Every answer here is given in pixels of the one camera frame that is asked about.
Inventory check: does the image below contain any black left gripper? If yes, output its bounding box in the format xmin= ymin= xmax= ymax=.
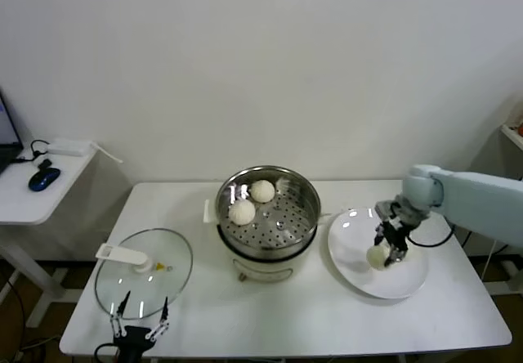
xmin=109 ymin=290 xmax=171 ymax=363

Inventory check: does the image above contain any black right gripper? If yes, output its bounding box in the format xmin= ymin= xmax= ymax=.
xmin=373 ymin=211 xmax=422 ymax=268

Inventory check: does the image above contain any white steamed baozi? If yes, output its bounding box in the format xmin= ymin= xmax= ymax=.
xmin=227 ymin=199 xmax=257 ymax=226
xmin=366 ymin=244 xmax=389 ymax=270
xmin=250 ymin=178 xmax=275 ymax=204

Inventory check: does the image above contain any blue computer mouse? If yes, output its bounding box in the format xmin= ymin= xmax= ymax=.
xmin=28 ymin=167 xmax=61 ymax=192

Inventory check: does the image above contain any stainless steel steamer basket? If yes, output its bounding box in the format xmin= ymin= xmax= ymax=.
xmin=215 ymin=165 xmax=322 ymax=260

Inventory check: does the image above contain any white round plate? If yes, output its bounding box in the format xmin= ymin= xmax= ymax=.
xmin=327 ymin=207 xmax=430 ymax=301

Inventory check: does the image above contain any white electric cooker pot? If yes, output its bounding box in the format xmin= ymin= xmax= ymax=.
xmin=203 ymin=190 xmax=334 ymax=285

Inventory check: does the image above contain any white side desk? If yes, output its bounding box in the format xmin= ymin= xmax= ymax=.
xmin=0 ymin=141 xmax=99 ymax=327

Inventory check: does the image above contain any white plastic stick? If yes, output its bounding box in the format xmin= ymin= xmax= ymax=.
xmin=90 ymin=141 xmax=123 ymax=164

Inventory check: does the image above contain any white shelf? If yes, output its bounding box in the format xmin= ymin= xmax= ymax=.
xmin=500 ymin=124 xmax=523 ymax=151

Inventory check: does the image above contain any white rectangular box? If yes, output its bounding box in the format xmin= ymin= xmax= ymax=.
xmin=47 ymin=137 xmax=91 ymax=158

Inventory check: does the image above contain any black laptop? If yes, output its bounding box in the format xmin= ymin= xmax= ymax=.
xmin=0 ymin=87 xmax=25 ymax=174

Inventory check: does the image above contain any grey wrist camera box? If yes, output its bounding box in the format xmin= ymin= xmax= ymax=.
xmin=374 ymin=200 xmax=404 ymax=220

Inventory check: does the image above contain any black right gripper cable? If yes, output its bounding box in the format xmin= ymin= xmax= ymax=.
xmin=406 ymin=222 xmax=457 ymax=248

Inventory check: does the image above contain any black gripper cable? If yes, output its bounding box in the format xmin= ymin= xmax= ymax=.
xmin=94 ymin=342 xmax=119 ymax=363
xmin=406 ymin=222 xmax=457 ymax=248

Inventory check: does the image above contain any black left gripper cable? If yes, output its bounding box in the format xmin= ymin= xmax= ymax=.
xmin=94 ymin=342 xmax=119 ymax=363

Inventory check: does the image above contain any glass lid with white handle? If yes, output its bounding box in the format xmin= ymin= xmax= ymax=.
xmin=94 ymin=226 xmax=194 ymax=311

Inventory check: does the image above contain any white hanging cable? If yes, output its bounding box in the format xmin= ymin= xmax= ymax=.
xmin=480 ymin=242 xmax=498 ymax=282

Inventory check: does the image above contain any thin black desk cable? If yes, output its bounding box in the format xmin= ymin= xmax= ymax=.
xmin=16 ymin=139 xmax=50 ymax=164

